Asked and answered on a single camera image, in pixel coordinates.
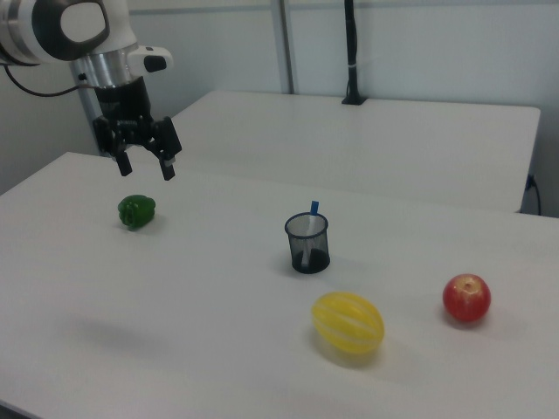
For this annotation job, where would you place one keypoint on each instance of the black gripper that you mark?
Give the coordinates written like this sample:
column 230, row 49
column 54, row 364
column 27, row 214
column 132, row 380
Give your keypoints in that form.
column 126, row 109

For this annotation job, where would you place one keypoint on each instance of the blue capped white marker pen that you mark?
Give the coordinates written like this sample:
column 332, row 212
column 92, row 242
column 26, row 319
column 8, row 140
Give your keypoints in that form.
column 312, row 218

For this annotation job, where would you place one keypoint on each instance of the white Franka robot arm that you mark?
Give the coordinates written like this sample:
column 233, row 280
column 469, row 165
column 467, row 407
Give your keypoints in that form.
column 41, row 30

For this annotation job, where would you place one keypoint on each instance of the black mesh pen cup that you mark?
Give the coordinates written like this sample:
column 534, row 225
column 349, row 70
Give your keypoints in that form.
column 308, row 249

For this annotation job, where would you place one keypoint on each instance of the green bell pepper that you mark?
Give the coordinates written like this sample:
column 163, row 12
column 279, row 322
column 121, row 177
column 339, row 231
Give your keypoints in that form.
column 136, row 211

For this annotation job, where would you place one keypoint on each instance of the yellow striped melon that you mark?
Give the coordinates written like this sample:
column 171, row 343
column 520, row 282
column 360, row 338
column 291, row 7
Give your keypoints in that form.
column 347, row 323

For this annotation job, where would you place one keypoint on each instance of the red apple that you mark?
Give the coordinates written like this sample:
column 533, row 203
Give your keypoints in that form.
column 466, row 298

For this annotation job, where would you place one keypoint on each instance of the grey partition post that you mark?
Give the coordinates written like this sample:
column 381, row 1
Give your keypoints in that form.
column 286, row 43

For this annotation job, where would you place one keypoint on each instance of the black camera stand pole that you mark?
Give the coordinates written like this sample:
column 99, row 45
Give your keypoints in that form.
column 352, row 52

